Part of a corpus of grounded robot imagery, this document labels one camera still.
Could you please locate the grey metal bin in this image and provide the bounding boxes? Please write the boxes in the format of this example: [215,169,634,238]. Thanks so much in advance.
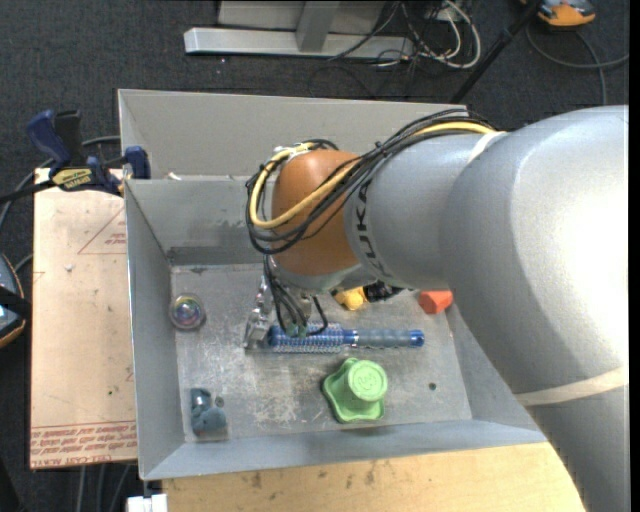
[117,88,549,482]

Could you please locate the clear iridescent glass ball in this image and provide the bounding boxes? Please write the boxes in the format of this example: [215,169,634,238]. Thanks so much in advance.
[168,292,208,331]

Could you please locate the yellow toy piece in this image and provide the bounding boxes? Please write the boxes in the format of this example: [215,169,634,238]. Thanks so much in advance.
[333,286,368,312]

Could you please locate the blue-grey toy animal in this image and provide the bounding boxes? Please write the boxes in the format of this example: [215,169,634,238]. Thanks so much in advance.
[189,387,229,437]

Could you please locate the green star-shaped toy knob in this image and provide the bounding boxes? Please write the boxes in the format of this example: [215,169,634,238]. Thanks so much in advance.
[321,356,390,425]

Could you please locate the blue hairbrush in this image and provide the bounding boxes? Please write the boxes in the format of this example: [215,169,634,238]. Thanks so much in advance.
[267,323,426,355]

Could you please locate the orange block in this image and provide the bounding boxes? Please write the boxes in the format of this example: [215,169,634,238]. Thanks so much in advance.
[418,290,454,316]

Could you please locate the brown cardboard board red print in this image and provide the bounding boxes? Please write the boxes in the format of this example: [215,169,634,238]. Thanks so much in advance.
[29,167,139,471]

